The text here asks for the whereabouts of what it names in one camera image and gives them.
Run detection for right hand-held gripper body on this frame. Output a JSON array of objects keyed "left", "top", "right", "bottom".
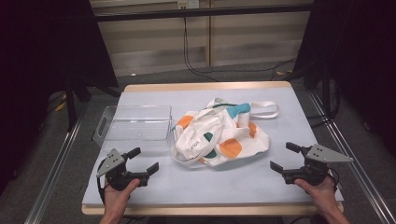
[{"left": 282, "top": 143, "right": 355, "bottom": 187}]

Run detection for black metal stand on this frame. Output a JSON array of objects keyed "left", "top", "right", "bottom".
[{"left": 64, "top": 76, "right": 120, "bottom": 133}]

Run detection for wooden table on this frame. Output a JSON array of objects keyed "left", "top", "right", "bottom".
[{"left": 81, "top": 80, "right": 345, "bottom": 217}]

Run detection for person's right hand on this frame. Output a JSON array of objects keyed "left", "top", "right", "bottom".
[{"left": 293, "top": 175, "right": 338, "bottom": 216}]

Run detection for black hanging wall cable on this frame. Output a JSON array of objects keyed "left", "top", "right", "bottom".
[{"left": 182, "top": 16, "right": 297, "bottom": 82}]

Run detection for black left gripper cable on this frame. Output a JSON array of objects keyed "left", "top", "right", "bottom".
[{"left": 96, "top": 160, "right": 109, "bottom": 204}]

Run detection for white spotted tote bag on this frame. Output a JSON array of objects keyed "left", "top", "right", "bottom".
[{"left": 171, "top": 97, "right": 280, "bottom": 169}]

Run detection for aluminium floor rail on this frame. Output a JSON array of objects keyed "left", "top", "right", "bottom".
[
  {"left": 23, "top": 115, "right": 87, "bottom": 224},
  {"left": 308, "top": 91, "right": 396, "bottom": 224}
]

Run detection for light blue table mat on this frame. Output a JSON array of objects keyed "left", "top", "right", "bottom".
[{"left": 81, "top": 87, "right": 345, "bottom": 206}]

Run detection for black curtain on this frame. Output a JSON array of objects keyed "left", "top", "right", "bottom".
[
  {"left": 0, "top": 0, "right": 120, "bottom": 195},
  {"left": 293, "top": 0, "right": 396, "bottom": 158}
]

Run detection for black horizontal bar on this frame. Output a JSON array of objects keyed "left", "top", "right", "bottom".
[{"left": 92, "top": 4, "right": 314, "bottom": 22}]

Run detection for black floor cables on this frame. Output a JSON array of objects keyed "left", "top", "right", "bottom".
[{"left": 306, "top": 78, "right": 342, "bottom": 129}]

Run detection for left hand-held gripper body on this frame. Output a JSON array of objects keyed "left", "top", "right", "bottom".
[{"left": 95, "top": 147, "right": 150, "bottom": 191}]

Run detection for clear plastic container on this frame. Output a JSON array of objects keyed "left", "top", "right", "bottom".
[{"left": 92, "top": 105, "right": 174, "bottom": 153}]

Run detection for white wall socket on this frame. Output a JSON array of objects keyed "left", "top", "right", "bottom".
[{"left": 177, "top": 0, "right": 200, "bottom": 10}]

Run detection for person's left hand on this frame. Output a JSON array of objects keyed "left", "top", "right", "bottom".
[{"left": 103, "top": 178, "right": 141, "bottom": 217}]

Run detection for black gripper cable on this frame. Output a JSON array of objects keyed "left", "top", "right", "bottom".
[
  {"left": 326, "top": 167, "right": 341, "bottom": 191},
  {"left": 96, "top": 160, "right": 109, "bottom": 204}
]

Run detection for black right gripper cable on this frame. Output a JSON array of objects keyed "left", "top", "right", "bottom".
[{"left": 326, "top": 167, "right": 341, "bottom": 191}]

